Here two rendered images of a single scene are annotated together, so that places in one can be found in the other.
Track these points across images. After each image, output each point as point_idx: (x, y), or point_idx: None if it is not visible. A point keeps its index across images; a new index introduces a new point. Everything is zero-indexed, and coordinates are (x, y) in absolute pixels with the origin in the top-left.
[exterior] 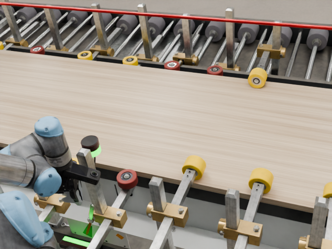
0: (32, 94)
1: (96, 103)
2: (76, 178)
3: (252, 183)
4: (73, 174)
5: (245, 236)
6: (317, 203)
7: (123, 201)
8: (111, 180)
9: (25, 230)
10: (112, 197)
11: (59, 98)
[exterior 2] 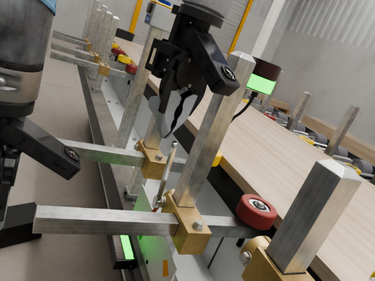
0: (237, 117)
1: (288, 155)
2: (195, 54)
3: None
4: (197, 42)
5: None
6: None
7: (221, 227)
8: (232, 212)
9: None
10: (212, 240)
11: (256, 131)
